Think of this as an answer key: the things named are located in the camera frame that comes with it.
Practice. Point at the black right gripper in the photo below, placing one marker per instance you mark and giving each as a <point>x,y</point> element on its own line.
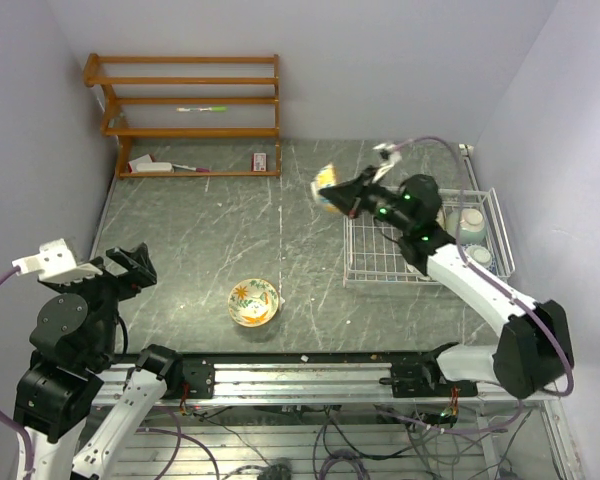
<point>351,198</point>

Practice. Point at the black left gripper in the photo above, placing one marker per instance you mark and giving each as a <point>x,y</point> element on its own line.
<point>139,270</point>

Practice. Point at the light teal ribbed bowl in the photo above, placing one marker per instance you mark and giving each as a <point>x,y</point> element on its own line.
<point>468,225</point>

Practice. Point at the red geometric pattern bowl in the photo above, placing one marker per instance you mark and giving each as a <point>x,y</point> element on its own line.
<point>482,256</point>

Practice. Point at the blue orange floral bowl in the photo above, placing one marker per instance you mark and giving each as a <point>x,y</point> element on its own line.
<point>325,178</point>

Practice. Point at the green fern orange flower bowl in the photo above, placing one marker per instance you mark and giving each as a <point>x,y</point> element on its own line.
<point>253,302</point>

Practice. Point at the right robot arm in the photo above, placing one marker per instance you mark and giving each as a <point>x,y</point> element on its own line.
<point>533,347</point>

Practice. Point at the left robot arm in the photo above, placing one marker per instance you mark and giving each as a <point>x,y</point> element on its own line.
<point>74,343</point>

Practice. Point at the wooden shelf rack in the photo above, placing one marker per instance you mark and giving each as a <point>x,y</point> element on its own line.
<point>141,94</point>

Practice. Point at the white plastic case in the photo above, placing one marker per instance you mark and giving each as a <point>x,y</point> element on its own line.
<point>158,167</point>

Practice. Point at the red white flat box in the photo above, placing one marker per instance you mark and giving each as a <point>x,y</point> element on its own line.
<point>137,164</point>

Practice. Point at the red white small box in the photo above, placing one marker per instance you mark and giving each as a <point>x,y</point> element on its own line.
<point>259,162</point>

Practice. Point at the green white marker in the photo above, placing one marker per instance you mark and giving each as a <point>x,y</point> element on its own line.
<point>214,109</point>

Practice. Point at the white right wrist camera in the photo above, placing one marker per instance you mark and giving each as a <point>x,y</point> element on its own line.
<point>390,156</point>

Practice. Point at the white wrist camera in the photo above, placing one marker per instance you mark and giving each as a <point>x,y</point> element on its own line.
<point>390,156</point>
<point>56,263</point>

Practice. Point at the white wire dish rack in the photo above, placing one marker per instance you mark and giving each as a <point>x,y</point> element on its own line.
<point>372,255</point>

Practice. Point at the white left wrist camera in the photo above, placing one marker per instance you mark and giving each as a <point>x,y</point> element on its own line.
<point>56,263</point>

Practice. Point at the aluminium mounting rail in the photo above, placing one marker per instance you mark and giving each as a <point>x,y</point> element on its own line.
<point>308,384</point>

